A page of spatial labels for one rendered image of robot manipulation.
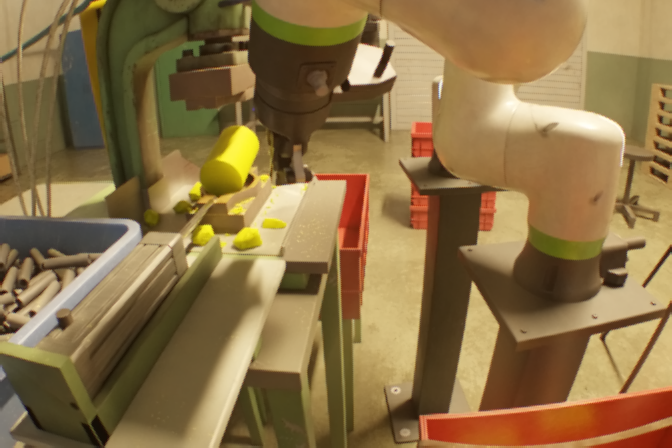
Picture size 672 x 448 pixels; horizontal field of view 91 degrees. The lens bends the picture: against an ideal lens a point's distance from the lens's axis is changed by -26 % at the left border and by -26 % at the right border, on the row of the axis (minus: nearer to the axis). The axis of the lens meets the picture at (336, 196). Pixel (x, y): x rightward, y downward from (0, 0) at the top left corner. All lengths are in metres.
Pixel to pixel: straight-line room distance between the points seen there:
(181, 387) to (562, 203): 0.48
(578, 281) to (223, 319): 0.46
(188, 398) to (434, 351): 1.08
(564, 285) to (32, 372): 0.60
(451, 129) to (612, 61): 6.49
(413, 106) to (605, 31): 3.30
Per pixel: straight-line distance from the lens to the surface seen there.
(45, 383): 0.32
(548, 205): 0.58
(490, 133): 0.58
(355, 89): 0.39
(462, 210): 1.12
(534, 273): 0.62
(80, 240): 0.64
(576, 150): 0.55
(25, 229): 0.72
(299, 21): 0.30
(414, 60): 5.98
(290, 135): 0.40
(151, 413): 0.35
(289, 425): 0.51
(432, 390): 1.49
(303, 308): 0.52
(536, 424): 0.59
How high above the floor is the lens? 1.25
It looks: 20 degrees down
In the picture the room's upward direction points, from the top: 2 degrees counter-clockwise
